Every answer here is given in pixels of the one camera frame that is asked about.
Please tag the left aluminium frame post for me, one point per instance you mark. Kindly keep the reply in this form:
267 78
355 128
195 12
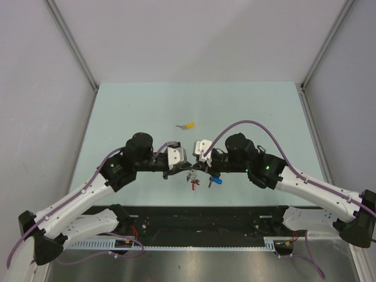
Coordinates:
68 37

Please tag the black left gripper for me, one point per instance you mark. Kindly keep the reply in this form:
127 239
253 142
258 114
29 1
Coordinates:
176 169

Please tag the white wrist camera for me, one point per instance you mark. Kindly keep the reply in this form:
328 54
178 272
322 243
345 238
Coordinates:
199 149
176 155

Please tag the right aluminium frame post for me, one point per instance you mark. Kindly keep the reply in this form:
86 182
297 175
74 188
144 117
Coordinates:
329 39

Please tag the aluminium frame post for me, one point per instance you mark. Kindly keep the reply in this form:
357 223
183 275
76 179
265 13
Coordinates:
68 37
329 39

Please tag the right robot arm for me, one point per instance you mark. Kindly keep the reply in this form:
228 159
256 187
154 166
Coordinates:
349 214

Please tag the red handled key organizer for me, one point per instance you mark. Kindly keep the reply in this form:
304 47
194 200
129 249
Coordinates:
193 179

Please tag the yellow tagged key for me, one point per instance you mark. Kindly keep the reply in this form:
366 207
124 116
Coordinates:
186 126

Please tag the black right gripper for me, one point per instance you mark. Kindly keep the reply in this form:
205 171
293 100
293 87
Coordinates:
211 170

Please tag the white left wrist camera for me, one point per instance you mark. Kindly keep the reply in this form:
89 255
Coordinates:
176 155

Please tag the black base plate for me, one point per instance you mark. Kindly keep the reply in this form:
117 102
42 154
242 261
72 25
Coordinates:
257 221

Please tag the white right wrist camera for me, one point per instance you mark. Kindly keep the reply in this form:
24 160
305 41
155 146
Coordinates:
199 149

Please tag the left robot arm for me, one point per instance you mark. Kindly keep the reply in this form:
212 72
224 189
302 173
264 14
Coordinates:
61 224

